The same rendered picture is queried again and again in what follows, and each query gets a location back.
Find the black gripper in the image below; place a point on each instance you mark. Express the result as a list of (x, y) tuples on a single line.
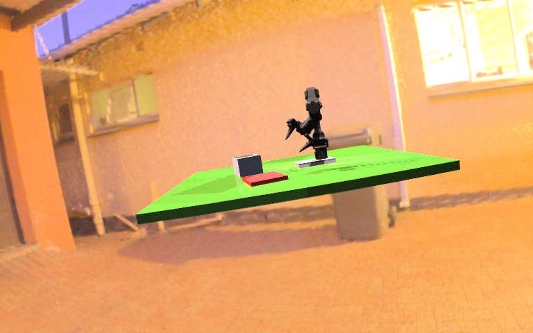
[(305, 129)]

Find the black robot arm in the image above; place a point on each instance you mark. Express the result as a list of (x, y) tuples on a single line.
[(313, 107)]

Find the red rectangular lid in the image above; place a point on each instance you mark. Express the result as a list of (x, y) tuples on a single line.
[(264, 178)]

